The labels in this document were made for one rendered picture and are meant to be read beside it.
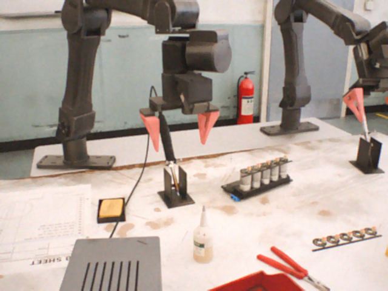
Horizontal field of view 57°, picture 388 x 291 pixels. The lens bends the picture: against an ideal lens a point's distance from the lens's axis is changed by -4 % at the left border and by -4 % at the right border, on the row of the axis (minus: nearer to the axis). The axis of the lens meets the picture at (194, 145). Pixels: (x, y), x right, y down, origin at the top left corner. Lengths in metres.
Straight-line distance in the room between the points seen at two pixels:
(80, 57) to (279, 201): 0.53
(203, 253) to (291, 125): 0.73
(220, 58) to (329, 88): 3.60
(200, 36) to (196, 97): 0.10
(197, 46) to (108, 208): 0.36
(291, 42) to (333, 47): 2.93
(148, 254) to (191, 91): 0.26
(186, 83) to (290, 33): 0.66
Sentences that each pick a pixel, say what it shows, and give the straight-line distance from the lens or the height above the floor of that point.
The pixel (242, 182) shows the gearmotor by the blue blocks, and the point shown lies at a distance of 0.80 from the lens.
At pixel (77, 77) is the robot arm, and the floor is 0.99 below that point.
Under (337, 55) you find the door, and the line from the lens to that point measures 4.18.
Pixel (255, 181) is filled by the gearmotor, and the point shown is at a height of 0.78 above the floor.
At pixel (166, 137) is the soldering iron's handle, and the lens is 0.80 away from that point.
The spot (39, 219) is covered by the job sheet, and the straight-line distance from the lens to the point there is 0.79.
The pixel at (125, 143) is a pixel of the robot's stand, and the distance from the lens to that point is 1.14.
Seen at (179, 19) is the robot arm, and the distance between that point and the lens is 0.66.
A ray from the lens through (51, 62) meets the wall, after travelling 3.27.
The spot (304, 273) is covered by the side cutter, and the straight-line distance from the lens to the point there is 0.62.
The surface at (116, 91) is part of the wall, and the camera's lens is 3.34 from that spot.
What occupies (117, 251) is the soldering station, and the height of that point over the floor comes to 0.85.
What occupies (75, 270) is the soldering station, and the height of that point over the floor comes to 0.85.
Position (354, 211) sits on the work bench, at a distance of 0.82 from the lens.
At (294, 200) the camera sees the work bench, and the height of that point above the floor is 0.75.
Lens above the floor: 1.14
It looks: 21 degrees down
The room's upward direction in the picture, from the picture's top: straight up
